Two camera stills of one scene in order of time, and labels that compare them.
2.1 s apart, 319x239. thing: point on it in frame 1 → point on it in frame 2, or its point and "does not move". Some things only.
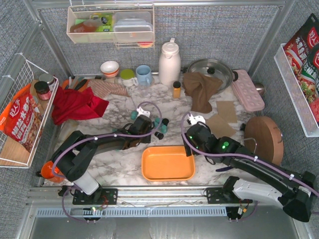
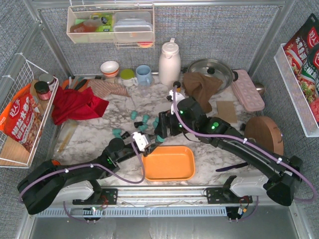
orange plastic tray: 167,163 does not move
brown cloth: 201,88 does not move
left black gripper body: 148,128 → 148,147
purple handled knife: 224,169 does not move
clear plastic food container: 133,26 does not move
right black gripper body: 189,140 → 164,125
